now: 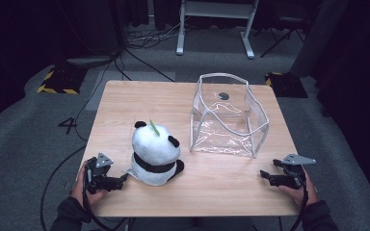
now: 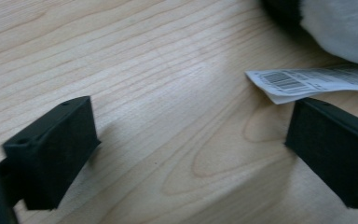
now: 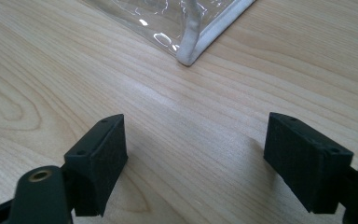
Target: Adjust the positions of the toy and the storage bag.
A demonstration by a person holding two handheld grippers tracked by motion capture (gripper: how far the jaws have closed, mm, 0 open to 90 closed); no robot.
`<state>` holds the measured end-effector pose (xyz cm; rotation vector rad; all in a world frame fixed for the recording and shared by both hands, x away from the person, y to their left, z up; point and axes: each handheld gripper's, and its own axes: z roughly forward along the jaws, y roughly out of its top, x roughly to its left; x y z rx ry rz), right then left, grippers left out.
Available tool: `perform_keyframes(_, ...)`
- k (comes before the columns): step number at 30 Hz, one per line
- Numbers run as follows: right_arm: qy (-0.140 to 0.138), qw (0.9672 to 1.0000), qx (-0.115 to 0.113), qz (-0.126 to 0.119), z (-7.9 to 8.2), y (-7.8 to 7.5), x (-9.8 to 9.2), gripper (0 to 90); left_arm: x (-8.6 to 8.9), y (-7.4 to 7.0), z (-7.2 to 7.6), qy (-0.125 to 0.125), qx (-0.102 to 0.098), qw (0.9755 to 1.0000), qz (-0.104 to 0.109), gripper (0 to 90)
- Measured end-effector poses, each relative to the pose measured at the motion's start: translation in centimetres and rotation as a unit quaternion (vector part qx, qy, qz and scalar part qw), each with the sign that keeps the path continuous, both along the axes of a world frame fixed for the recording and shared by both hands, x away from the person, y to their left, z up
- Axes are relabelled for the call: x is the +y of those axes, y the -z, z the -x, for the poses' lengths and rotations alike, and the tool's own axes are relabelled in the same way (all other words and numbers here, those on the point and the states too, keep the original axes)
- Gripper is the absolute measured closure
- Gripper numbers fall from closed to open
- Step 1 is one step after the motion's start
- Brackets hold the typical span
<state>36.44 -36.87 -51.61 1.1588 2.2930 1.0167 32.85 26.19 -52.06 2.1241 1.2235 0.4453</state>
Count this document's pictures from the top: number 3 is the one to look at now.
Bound clear plastic pouch white trim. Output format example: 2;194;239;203
82;0;257;67

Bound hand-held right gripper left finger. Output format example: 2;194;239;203
63;113;129;217

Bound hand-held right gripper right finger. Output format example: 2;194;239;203
263;112;354;215

